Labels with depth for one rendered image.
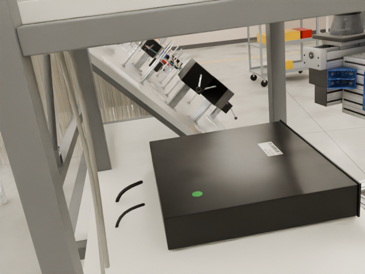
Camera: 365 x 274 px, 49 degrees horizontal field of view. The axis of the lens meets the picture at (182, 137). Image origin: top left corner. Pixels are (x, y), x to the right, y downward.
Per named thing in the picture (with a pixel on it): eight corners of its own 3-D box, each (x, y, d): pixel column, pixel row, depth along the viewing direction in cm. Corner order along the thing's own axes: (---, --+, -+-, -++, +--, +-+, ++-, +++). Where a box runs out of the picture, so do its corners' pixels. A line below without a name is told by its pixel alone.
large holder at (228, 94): (170, 107, 113) (203, 67, 110) (189, 115, 129) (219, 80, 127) (187, 123, 111) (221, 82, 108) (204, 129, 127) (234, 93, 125)
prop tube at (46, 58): (61, 156, 122) (52, 54, 112) (60, 160, 120) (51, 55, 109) (50, 156, 122) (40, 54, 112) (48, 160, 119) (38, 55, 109)
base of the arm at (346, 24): (348, 29, 198) (349, 8, 195) (371, 31, 185) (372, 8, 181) (322, 33, 194) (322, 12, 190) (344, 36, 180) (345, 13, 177)
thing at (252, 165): (283, 144, 100) (282, 118, 98) (363, 218, 67) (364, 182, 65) (152, 166, 97) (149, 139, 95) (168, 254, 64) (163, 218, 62)
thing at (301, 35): (302, 72, 621) (301, -2, 584) (318, 78, 575) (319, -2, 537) (241, 81, 608) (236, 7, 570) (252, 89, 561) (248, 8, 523)
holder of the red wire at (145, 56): (125, 63, 124) (147, 35, 122) (132, 62, 137) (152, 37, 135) (138, 73, 125) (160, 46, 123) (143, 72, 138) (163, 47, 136)
